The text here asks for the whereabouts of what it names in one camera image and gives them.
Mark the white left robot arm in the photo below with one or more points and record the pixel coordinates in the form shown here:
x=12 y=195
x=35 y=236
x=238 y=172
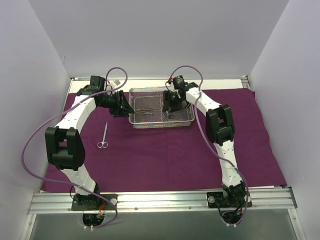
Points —
x=64 y=146

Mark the purple cloth wrap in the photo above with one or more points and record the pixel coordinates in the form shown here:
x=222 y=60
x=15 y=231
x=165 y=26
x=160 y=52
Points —
x=177 y=158

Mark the steel surgical scissors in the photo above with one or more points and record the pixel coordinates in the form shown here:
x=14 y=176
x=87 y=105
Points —
x=103 y=144

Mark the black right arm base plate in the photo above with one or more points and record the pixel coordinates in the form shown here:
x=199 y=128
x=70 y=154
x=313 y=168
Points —
x=223 y=199

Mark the metal mesh instrument tray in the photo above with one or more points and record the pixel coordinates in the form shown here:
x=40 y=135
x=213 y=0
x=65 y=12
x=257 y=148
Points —
x=152 y=98

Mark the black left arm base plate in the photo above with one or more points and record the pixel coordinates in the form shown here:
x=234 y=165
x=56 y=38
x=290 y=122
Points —
x=89 y=203

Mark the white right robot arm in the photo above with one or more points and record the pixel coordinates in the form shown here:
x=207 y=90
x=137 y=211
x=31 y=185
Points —
x=216 y=124

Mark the aluminium right side rail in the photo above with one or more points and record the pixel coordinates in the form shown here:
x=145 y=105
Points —
x=245 y=81

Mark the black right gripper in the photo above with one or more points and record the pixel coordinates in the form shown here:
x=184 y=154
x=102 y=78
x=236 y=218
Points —
x=170 y=105

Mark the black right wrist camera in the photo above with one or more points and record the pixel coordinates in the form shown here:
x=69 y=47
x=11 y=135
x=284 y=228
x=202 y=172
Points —
x=178 y=82

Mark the aluminium rail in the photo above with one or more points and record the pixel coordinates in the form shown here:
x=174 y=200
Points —
x=245 y=81
x=167 y=201

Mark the aluminium front rail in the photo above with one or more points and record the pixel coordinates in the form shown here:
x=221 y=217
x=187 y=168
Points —
x=167 y=201

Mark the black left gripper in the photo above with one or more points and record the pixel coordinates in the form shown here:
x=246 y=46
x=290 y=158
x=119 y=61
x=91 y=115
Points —
x=120 y=103

